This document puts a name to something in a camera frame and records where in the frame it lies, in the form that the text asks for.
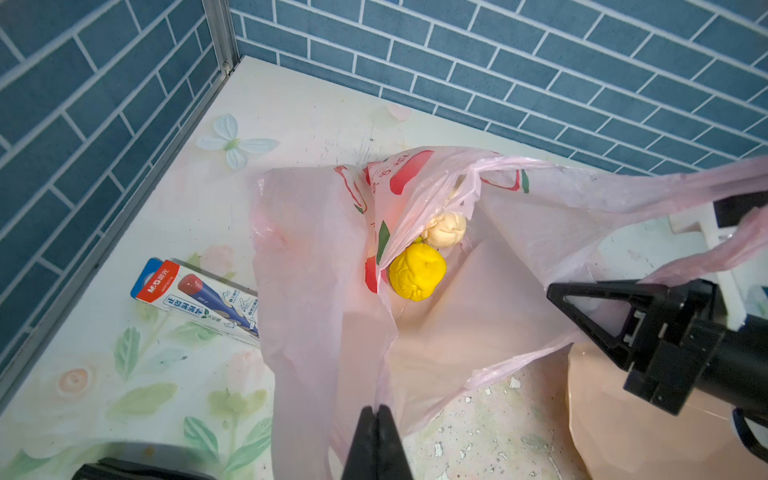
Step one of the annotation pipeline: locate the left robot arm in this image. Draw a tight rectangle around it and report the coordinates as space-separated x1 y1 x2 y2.
73 405 413 480

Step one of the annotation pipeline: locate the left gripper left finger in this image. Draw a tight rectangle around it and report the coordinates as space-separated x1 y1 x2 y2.
341 406 377 480

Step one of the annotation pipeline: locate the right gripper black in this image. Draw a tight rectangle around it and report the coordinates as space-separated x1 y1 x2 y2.
546 280 767 420

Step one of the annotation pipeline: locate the yellow toy fruit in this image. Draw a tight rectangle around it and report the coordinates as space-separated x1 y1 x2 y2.
388 242 447 302

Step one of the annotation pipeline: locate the pink faceted bowl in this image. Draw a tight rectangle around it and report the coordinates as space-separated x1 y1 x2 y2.
568 343 767 479

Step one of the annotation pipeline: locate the pen refill box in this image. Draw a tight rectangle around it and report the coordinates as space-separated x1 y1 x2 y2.
131 258 261 347

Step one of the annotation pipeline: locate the cream bun fruit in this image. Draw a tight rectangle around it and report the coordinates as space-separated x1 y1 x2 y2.
421 212 467 249

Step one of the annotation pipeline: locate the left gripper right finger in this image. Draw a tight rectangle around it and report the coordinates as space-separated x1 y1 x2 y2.
375 405 413 480

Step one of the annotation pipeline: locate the pink plastic bag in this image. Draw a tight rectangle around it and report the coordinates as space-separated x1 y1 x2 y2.
251 147 767 479

